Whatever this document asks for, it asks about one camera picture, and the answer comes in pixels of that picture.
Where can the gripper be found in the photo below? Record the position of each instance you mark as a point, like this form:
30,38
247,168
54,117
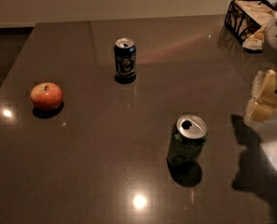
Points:
263,100

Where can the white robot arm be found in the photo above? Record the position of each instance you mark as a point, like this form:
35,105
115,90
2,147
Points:
270,41

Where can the green soda can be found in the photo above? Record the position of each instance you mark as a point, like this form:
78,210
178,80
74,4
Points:
188,138

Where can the dark blue soda can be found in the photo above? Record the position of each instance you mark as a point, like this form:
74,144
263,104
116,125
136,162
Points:
125,59

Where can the white napkins in basket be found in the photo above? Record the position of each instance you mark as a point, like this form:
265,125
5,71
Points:
256,16

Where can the red apple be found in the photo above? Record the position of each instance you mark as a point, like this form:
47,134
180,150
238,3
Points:
46,96

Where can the black wire napkin basket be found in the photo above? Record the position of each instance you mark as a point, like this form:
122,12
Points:
235,17

